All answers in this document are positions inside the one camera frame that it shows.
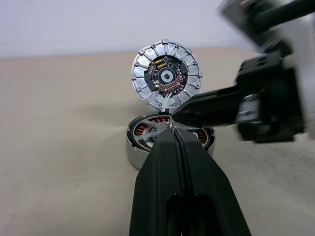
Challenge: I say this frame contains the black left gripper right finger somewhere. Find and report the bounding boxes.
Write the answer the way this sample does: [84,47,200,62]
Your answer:
[173,129,252,236]

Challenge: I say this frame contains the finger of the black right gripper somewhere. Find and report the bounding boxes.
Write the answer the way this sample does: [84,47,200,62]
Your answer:
[171,85,241,128]

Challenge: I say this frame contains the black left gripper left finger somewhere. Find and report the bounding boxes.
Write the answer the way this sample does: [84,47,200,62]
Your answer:
[127,128,185,236]

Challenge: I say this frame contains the motor stator base copper windings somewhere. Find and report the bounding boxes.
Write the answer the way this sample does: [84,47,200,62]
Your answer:
[125,110,219,171]

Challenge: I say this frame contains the black rotor with silver spokes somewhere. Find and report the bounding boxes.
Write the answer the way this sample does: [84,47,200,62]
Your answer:
[128,114,215,151]

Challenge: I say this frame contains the grey round metal disc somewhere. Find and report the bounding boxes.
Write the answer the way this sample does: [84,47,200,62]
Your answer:
[130,38,203,117]

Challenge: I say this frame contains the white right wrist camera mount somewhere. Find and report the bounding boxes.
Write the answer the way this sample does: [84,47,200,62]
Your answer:
[217,0,315,125]

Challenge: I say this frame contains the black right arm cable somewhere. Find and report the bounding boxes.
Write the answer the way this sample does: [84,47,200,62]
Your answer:
[254,1,315,32]

